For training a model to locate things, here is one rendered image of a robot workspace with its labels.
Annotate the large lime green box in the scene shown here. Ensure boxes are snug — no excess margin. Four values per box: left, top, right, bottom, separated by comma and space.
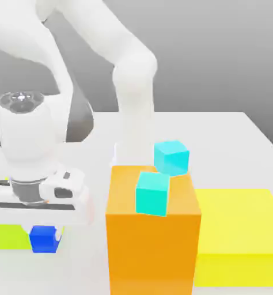
0, 221, 33, 250

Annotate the small turquoise cube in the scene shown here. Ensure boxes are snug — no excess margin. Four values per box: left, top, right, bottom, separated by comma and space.
135, 171, 170, 217

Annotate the large orange box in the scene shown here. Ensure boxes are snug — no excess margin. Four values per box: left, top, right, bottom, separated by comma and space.
105, 165, 202, 295

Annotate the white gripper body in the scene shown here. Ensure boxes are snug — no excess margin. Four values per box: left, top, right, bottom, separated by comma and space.
0, 186, 94, 228

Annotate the large yellow box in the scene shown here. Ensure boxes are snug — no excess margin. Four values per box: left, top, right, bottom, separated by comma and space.
193, 188, 273, 288

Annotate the small cyan cube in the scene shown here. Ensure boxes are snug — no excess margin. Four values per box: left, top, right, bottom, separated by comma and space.
153, 139, 190, 177

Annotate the small blue cube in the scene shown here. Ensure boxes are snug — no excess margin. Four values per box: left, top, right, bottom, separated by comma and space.
29, 225, 63, 254

